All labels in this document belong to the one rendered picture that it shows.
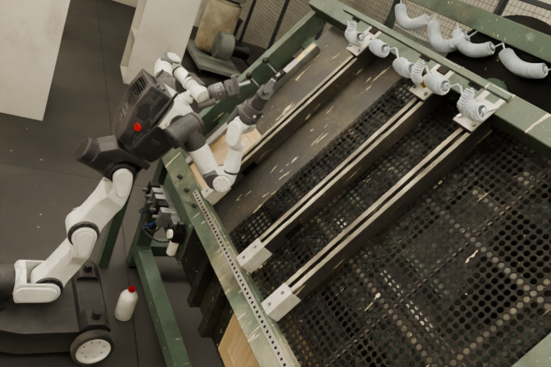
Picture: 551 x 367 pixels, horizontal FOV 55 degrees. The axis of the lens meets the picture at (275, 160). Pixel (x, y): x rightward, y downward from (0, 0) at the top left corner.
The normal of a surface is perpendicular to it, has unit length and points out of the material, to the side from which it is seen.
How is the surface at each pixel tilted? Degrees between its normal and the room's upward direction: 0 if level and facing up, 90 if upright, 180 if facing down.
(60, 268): 90
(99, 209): 90
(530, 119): 60
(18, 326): 0
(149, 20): 90
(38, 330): 0
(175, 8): 90
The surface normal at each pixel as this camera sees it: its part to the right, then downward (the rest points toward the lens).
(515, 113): -0.54, -0.55
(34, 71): 0.31, 0.48
